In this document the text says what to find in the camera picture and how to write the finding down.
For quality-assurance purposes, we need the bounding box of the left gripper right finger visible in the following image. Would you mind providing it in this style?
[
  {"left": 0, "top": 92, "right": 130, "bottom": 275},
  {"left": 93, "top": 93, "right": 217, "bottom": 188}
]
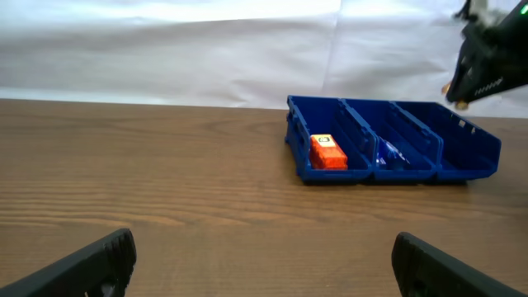
[{"left": 391, "top": 231, "right": 527, "bottom": 297}]

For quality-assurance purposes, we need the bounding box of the gold candy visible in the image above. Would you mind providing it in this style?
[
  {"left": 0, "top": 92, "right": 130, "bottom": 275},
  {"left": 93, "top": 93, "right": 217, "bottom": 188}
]
[{"left": 441, "top": 81, "right": 470, "bottom": 112}]

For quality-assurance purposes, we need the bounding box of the blue tray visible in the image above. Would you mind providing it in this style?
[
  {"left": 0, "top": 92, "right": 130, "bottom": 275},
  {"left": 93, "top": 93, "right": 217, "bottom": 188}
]
[{"left": 284, "top": 95, "right": 503, "bottom": 186}]

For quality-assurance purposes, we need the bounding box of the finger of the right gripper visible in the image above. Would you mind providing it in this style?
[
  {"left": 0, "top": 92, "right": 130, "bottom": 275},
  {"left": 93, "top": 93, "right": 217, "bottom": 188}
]
[
  {"left": 457, "top": 64, "right": 528, "bottom": 103},
  {"left": 445, "top": 31, "right": 488, "bottom": 103}
]

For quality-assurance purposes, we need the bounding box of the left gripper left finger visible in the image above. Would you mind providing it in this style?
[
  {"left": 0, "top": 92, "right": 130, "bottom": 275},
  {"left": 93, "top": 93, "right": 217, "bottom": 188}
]
[{"left": 0, "top": 228, "right": 138, "bottom": 297}]

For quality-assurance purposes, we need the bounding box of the blue candy pack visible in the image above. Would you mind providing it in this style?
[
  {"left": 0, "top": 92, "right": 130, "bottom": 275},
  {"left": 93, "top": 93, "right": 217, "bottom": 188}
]
[
  {"left": 375, "top": 139, "right": 393, "bottom": 171},
  {"left": 385, "top": 142, "right": 411, "bottom": 171}
]

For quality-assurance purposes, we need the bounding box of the orange candy box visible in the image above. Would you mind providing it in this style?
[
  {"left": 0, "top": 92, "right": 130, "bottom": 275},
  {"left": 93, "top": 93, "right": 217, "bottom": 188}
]
[
  {"left": 309, "top": 133, "right": 349, "bottom": 163},
  {"left": 310, "top": 155, "right": 349, "bottom": 172}
]

